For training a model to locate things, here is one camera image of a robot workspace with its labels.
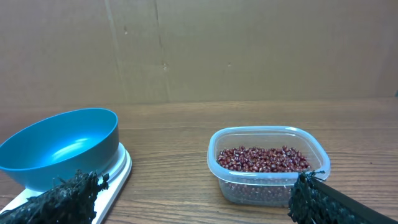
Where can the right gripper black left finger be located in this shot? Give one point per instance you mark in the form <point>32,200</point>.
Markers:
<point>71,202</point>

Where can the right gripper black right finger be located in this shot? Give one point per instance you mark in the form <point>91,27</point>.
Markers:
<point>312,201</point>

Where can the blue plastic bowl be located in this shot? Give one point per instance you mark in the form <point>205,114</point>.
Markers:
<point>44,153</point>

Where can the red adzuki beans in container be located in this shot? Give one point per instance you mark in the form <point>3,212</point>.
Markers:
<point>258,159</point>

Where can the clear plastic bean container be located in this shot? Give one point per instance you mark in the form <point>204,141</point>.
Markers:
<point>267,189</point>

